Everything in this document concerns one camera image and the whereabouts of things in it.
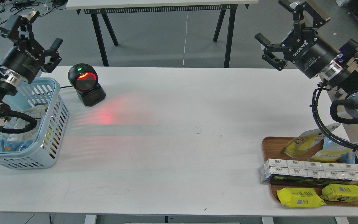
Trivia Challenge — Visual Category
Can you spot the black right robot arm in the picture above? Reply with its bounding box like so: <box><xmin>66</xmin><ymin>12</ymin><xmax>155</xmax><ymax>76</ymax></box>
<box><xmin>255</xmin><ymin>0</ymin><xmax>358</xmax><ymax>151</ymax></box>

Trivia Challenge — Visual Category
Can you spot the silver multipack snack box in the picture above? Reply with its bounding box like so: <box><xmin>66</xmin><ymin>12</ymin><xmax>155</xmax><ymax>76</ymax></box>
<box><xmin>259</xmin><ymin>159</ymin><xmax>358</xmax><ymax>187</ymax></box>

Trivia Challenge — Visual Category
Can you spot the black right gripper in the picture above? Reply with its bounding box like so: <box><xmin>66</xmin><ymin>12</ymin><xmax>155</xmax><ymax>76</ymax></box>
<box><xmin>255</xmin><ymin>0</ymin><xmax>342</xmax><ymax>79</ymax></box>

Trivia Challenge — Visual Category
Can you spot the yellow white snack pouch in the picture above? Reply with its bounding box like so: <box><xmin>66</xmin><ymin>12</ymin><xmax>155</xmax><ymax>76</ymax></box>
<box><xmin>280</xmin><ymin>128</ymin><xmax>325</xmax><ymax>158</ymax></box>

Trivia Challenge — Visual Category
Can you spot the black legged background table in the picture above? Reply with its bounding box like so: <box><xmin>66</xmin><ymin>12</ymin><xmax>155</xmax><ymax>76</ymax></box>
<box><xmin>66</xmin><ymin>0</ymin><xmax>258</xmax><ymax>68</ymax></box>

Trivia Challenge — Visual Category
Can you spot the blue yellow snack bag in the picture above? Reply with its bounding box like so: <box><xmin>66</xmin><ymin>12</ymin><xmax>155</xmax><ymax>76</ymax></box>
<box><xmin>308</xmin><ymin>137</ymin><xmax>356</xmax><ymax>164</ymax></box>

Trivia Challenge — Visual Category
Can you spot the white snack bag in basket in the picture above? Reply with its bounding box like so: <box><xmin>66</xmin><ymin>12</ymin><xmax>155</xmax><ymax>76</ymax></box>
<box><xmin>7</xmin><ymin>105</ymin><xmax>48</xmax><ymax>144</ymax></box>

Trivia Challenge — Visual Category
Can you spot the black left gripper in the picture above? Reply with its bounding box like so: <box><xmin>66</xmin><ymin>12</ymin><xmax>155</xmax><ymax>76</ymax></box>
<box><xmin>0</xmin><ymin>11</ymin><xmax>63</xmax><ymax>84</ymax></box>

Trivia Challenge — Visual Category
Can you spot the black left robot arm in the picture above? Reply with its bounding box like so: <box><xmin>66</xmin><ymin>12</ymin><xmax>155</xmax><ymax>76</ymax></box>
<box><xmin>0</xmin><ymin>11</ymin><xmax>63</xmax><ymax>134</ymax></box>

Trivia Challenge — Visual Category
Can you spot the black barcode scanner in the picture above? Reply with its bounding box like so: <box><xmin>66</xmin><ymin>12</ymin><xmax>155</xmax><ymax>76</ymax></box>
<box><xmin>68</xmin><ymin>63</ymin><xmax>106</xmax><ymax>107</ymax></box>

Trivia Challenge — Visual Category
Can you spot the blue snack bag in basket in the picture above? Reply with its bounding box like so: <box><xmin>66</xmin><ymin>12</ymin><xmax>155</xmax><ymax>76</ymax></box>
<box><xmin>0</xmin><ymin>139</ymin><xmax>34</xmax><ymax>152</ymax></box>

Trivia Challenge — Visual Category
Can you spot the yellow snack pack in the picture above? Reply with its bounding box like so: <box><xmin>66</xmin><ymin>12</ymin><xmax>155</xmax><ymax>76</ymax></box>
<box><xmin>277</xmin><ymin>188</ymin><xmax>326</xmax><ymax>208</ymax></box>
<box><xmin>320</xmin><ymin>184</ymin><xmax>358</xmax><ymax>202</ymax></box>

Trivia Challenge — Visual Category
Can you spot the yellow snack pack left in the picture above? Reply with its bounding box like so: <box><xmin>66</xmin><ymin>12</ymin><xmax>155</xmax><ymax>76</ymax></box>
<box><xmin>277</xmin><ymin>188</ymin><xmax>326</xmax><ymax>208</ymax></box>

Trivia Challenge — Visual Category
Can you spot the light blue plastic basket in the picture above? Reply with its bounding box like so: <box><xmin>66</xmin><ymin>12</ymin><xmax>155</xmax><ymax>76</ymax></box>
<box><xmin>0</xmin><ymin>77</ymin><xmax>69</xmax><ymax>169</ymax></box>

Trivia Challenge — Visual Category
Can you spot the yellow snack pack right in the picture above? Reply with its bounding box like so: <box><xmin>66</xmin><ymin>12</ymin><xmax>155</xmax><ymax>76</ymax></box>
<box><xmin>320</xmin><ymin>184</ymin><xmax>358</xmax><ymax>202</ymax></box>

